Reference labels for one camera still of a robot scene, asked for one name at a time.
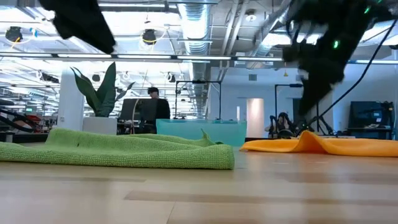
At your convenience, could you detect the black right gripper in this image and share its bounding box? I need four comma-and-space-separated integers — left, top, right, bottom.
281, 42, 346, 116

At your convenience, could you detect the orange microfiber towel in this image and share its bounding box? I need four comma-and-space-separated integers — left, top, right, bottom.
239, 129, 398, 158

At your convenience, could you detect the green microfiber towel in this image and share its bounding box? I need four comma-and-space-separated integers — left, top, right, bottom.
0, 128, 236, 170

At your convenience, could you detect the teal translucent plastic basket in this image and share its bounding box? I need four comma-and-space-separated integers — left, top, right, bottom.
155, 118, 248, 147

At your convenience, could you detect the person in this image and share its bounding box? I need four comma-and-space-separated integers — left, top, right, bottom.
264, 111, 299, 139
146, 86, 171, 121

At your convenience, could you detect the dark background workstation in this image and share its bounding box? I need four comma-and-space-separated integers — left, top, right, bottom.
348, 100, 396, 140

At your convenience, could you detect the long ceiling light strip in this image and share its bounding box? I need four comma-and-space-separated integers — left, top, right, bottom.
0, 52, 285, 63

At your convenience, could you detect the black ceiling-hung device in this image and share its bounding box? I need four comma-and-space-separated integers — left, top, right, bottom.
4, 26, 24, 43
142, 28, 157, 46

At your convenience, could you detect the artificial plant in white pot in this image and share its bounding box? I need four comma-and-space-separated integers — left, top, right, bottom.
70, 61, 136, 136

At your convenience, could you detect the white structural column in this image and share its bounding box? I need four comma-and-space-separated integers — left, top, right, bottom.
57, 67, 85, 131

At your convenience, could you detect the dark background monitor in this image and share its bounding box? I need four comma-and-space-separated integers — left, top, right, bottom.
119, 98, 159, 122

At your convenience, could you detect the red and black equipment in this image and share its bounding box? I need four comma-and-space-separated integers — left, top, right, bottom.
0, 107, 43, 134

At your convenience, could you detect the black rectangular frame stand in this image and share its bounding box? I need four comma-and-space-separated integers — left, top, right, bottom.
274, 83, 304, 119
175, 80, 222, 121

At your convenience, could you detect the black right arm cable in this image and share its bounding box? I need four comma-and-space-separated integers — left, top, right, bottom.
297, 18, 398, 136

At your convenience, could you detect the silver spiral ventilation duct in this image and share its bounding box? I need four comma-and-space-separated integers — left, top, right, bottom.
177, 0, 215, 119

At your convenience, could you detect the black aluminium table frame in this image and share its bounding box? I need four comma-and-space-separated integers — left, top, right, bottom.
0, 132, 52, 144

